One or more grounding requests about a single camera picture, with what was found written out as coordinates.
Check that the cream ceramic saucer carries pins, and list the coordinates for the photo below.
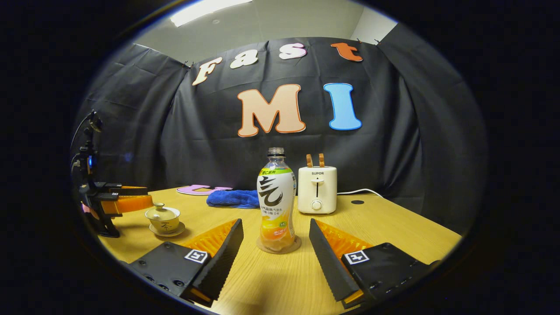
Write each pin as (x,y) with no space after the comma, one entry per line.
(178,229)

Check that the purple paper cutout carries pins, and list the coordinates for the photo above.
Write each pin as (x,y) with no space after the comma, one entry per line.
(192,190)

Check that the blue towel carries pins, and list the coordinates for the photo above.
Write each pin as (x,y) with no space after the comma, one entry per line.
(232,199)

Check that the black backdrop cloth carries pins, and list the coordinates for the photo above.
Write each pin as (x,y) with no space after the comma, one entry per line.
(197,144)

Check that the cream ceramic teacup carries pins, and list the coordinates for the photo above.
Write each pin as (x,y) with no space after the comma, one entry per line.
(164,225)

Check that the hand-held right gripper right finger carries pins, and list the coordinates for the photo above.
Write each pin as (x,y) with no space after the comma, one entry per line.
(330,258)

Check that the white toaster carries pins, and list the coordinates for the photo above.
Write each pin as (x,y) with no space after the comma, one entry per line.
(317,188)

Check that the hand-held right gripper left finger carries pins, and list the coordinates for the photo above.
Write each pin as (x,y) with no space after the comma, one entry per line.
(223,258)

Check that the black table grommet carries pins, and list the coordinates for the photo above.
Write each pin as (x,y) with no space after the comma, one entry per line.
(357,202)

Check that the plastic water bottle orange drink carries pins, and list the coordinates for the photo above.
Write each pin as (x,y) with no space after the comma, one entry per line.
(276,197)

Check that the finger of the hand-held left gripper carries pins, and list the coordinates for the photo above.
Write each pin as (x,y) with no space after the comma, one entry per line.
(129,204)
(129,191)

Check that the round brown coaster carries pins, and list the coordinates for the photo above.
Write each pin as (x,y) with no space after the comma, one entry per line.
(296,245)

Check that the toast bread slice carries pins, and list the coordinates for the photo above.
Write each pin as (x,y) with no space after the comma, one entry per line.
(309,160)
(321,160)

